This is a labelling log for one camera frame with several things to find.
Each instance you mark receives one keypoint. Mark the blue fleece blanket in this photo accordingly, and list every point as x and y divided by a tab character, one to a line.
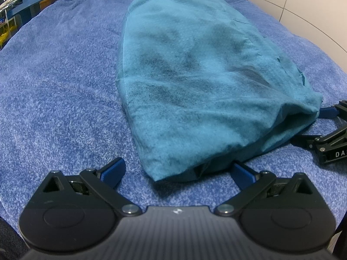
59	94

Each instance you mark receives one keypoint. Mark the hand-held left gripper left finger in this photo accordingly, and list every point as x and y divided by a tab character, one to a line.
113	172

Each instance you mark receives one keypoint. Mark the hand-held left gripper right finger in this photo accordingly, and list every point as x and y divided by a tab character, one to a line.
244	173

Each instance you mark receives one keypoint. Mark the teal hoodie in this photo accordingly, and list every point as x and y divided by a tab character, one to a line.
195	86

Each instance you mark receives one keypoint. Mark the dark cloth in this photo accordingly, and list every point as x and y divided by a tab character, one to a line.
9	241

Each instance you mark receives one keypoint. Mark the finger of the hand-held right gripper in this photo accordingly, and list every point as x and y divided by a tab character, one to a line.
303	140
328	112

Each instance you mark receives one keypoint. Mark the beige wardrobe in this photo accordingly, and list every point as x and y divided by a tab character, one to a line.
306	8

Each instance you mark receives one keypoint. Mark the blue shelf unit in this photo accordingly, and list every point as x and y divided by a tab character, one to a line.
24	2

